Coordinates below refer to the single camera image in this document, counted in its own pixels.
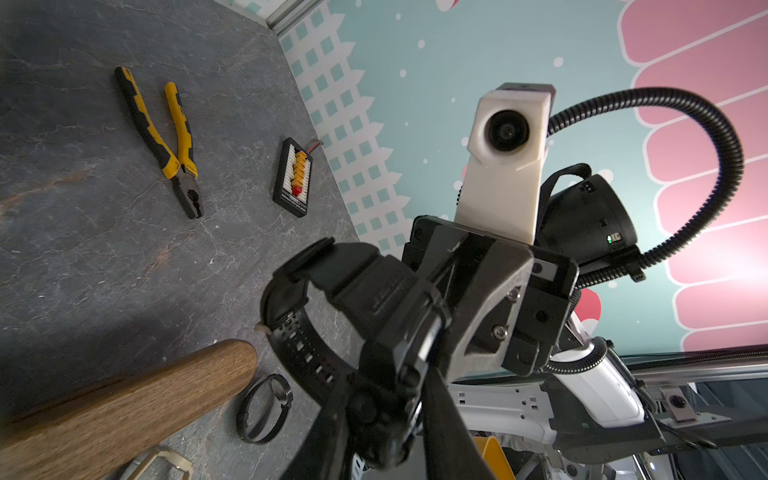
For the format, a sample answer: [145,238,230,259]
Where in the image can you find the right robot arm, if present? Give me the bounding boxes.
[402,83,745,479]

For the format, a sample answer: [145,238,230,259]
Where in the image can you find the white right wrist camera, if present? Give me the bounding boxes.
[455,83,556,245]

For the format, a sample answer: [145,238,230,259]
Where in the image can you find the wooden watch stand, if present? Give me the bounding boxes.
[1,340,258,479]

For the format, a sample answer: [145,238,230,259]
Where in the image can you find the beige strap watch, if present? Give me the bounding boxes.
[119,446,194,480]

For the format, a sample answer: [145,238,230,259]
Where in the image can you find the chunky black sport watch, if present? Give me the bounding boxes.
[260,237,451,405]

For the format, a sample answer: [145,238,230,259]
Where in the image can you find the yellow black pliers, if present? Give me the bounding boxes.
[114,66,204,220]

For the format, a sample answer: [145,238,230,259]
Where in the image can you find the black band watch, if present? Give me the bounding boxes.
[236,373,294,445]

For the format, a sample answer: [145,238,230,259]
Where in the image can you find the black connector board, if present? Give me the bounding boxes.
[272,137,314,218]

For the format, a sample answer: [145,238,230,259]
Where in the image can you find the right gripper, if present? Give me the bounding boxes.
[402,215,578,381]

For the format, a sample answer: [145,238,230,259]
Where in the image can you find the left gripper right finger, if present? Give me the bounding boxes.
[422,367,495,480]

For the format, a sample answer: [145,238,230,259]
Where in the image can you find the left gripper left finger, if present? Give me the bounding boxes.
[281,364,372,479]

